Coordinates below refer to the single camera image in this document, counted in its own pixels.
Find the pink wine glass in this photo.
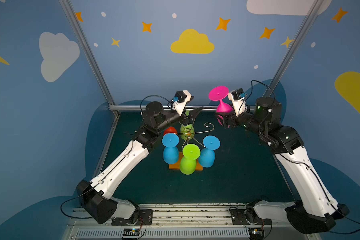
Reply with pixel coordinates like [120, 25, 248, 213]
[209, 86, 234, 128]

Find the green wine glass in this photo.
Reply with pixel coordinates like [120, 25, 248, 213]
[180, 117, 195, 141]
[180, 144, 201, 175]

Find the blue wine glass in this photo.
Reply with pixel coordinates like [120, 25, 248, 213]
[162, 133, 180, 165]
[199, 136, 221, 168]

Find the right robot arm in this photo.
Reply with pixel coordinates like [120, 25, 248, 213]
[216, 97, 350, 235]

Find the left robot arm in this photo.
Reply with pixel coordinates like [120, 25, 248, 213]
[77, 102, 203, 224]

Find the red wine glass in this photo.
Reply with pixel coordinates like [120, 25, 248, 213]
[163, 127, 178, 136]

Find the orange wooden rack base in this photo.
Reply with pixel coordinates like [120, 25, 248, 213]
[169, 152, 203, 171]

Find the right circuit board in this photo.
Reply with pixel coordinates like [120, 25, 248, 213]
[249, 228, 265, 240]

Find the circuit board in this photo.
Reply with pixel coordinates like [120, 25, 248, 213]
[122, 228, 141, 240]
[249, 228, 265, 240]

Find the left circuit board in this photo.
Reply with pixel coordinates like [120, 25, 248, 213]
[122, 228, 141, 240]

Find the gold wire glass rack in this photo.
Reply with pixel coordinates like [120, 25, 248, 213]
[177, 120, 215, 150]

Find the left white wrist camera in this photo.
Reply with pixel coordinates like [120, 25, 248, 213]
[171, 90, 194, 116]

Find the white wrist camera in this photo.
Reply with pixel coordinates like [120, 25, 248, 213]
[228, 88, 249, 117]
[171, 90, 194, 116]

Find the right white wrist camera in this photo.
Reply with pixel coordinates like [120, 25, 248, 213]
[228, 88, 249, 117]

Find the aluminium frame right post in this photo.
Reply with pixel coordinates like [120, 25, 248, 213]
[263, 0, 325, 97]

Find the aluminium frame post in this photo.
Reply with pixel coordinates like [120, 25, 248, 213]
[59, 0, 115, 107]
[263, 0, 325, 97]

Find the right floor edge rail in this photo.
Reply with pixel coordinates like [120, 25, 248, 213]
[273, 155, 299, 202]

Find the aluminium frame back bar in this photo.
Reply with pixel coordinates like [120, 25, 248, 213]
[109, 105, 218, 112]

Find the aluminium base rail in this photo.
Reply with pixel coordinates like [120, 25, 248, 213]
[62, 203, 321, 240]

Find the aluminium frame left post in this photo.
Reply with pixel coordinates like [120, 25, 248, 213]
[59, 0, 115, 107]

